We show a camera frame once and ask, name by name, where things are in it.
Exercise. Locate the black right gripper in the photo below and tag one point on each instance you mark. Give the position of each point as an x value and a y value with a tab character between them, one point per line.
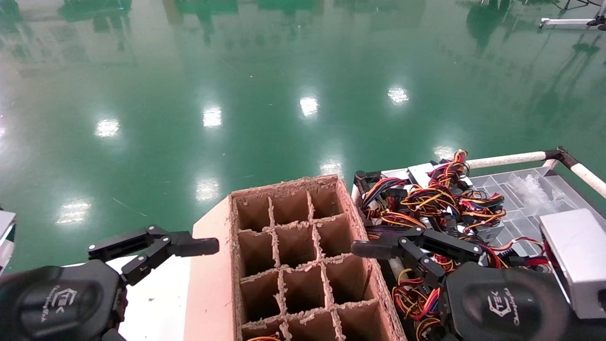
502	308

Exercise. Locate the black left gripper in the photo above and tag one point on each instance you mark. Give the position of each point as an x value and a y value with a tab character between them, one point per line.
57	303

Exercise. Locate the pink flat board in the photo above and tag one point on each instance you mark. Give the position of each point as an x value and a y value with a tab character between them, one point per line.
208	284

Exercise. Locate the clear plastic compartment tray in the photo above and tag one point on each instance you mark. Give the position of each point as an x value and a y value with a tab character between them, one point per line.
521	199

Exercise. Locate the white grey device panel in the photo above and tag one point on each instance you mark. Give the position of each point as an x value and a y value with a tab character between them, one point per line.
5	237

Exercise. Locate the brown cardboard divider box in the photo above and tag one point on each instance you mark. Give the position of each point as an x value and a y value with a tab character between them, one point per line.
293	237

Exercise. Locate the white metal base rail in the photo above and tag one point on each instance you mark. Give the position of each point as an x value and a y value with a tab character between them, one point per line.
563	22

